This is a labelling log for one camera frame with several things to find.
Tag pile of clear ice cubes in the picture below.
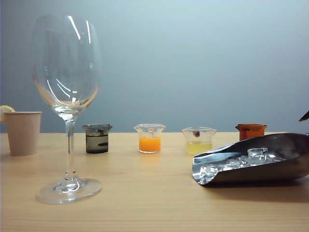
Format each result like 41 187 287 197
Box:
197 146 284 185

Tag stainless steel ice scoop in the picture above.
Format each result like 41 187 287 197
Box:
192 132 309 186

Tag clear wine glass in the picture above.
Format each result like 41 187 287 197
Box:
31 14 103 205

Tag amber glass beaker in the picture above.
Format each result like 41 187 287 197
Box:
235 123 268 141

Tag glass beaker with orange juice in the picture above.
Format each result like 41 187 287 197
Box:
134 123 167 154

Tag smoky grey glass beaker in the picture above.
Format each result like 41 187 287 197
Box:
81 124 113 154

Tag beige paper cup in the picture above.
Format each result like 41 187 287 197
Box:
3 111 43 156

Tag lemon slice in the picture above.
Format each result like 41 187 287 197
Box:
0 105 16 124

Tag wood-handled beaker with yellow liquid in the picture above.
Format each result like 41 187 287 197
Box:
181 127 217 155

